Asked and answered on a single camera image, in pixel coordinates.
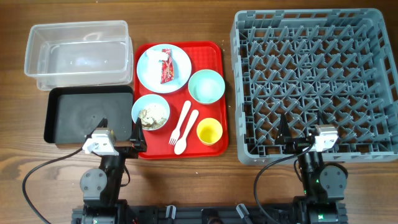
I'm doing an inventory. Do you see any mint green bowl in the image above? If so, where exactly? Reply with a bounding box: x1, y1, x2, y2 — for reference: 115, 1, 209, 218
188, 69, 225, 105

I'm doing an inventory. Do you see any white plastic fork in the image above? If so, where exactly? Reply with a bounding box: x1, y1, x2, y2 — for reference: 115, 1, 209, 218
169, 100, 192, 146

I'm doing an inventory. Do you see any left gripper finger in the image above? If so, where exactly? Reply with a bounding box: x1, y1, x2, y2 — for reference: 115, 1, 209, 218
90, 118, 108, 136
130, 118, 145, 142

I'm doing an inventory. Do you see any red snack wrapper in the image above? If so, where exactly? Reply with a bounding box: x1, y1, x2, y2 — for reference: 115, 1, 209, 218
160, 49, 174, 84

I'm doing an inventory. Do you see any food scraps and rice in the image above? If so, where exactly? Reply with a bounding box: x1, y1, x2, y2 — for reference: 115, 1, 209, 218
138, 105, 166, 130

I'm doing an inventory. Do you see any light blue plate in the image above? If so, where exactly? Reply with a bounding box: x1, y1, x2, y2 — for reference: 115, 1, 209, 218
136, 44, 192, 93

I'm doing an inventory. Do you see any grey dishwasher rack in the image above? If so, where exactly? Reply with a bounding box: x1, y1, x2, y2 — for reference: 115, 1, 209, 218
230, 8, 397, 166

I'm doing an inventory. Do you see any black plastic tray bin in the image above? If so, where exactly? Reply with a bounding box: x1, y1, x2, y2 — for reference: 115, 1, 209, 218
44, 85, 133, 144

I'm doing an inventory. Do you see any white napkin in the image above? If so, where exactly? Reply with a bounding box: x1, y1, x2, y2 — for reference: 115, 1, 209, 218
146, 50, 169, 82

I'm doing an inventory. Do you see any red serving tray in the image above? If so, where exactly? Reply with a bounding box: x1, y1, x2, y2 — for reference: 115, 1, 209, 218
133, 41, 229, 160

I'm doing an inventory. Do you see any light blue small bowl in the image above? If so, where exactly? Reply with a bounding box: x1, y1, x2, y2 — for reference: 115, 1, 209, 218
131, 94, 170, 131

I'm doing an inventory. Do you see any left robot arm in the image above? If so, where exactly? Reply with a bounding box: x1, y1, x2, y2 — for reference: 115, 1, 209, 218
71, 118, 147, 224

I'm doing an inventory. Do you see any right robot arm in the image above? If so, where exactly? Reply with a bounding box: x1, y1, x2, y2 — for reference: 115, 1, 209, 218
275, 113, 348, 224

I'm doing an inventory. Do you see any white plastic spoon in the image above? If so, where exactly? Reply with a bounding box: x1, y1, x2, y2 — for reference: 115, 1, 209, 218
174, 110, 199, 155

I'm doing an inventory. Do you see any yellow plastic cup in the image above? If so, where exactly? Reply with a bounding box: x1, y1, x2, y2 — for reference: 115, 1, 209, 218
197, 118, 223, 146

